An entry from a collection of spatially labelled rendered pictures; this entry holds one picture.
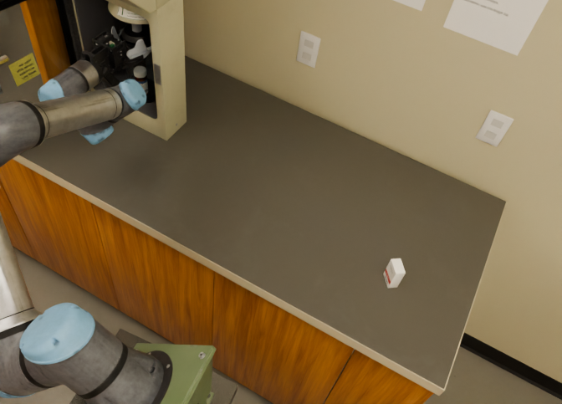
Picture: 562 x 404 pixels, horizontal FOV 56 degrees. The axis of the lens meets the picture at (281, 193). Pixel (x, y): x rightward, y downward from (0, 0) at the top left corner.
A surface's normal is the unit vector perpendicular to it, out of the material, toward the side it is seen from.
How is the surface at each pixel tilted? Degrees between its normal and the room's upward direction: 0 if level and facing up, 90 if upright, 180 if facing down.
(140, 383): 29
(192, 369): 44
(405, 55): 90
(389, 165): 0
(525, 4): 90
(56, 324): 36
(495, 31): 90
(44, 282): 0
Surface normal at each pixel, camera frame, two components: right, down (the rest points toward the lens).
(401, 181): 0.11, -0.62
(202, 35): -0.47, 0.65
